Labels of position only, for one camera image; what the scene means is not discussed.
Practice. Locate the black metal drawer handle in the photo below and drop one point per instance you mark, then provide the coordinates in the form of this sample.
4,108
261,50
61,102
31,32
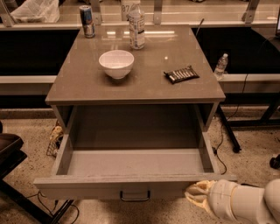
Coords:
135,196

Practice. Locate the grey cabinet with glossy top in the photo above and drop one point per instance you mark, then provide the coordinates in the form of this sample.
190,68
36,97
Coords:
82,81

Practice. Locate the wire basket with objects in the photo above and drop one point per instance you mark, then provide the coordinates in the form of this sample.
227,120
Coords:
55,140

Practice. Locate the black chair at left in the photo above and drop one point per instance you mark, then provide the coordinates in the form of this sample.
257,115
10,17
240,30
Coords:
10,157

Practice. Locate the black chair base with caster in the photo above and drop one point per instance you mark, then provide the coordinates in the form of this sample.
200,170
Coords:
275,162

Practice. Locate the black snack bar packet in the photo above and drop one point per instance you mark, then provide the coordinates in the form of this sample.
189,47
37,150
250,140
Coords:
182,74

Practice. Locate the blue energy drink can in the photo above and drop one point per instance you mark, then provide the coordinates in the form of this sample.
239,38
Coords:
86,19

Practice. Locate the clear plastic bottle on cabinet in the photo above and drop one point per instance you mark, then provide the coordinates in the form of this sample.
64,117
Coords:
136,26

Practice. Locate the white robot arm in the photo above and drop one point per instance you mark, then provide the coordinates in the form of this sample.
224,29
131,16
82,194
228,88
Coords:
234,202

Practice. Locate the padded gripper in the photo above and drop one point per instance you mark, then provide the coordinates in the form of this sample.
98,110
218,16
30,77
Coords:
219,196

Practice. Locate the black table leg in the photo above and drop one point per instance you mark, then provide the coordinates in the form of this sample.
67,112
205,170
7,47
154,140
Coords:
236,146

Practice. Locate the grey top drawer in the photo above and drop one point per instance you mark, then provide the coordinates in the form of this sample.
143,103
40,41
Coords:
131,148

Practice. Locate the small water bottle on ledge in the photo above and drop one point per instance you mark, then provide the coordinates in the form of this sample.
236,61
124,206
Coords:
221,66

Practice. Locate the white ceramic bowl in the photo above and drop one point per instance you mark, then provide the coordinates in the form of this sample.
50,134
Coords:
116,63

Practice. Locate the white numbered container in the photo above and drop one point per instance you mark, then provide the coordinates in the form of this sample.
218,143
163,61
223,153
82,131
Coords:
127,8

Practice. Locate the white plastic bag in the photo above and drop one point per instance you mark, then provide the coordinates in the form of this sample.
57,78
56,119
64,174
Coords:
37,11

